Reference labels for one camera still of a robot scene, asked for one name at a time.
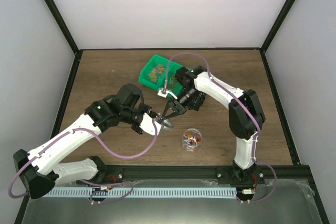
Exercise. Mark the black bin with lollipops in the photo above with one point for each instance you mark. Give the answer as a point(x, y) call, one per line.
point(198, 101)

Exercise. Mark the silver metal scoop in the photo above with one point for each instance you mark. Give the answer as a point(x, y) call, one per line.
point(167, 125)

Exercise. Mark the green bin with star candies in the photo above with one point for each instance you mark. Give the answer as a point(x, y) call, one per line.
point(153, 73)

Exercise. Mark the light blue slotted strip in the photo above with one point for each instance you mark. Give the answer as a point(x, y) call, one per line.
point(138, 192)

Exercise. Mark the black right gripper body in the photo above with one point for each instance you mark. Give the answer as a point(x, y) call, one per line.
point(182, 106)

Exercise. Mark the black front mounting rail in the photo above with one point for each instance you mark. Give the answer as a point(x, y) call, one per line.
point(223, 174)

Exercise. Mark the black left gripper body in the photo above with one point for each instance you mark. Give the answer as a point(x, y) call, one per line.
point(148, 108)

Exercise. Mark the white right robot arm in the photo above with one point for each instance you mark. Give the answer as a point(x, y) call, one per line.
point(245, 114)

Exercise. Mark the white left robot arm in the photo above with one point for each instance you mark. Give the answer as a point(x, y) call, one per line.
point(41, 169)

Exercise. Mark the clear plastic jar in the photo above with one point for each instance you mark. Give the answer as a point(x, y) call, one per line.
point(191, 140)

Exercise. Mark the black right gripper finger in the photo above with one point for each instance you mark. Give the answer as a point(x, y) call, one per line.
point(177, 113)
point(169, 106)

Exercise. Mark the green bin with lollipops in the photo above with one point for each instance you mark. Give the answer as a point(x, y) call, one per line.
point(172, 83)

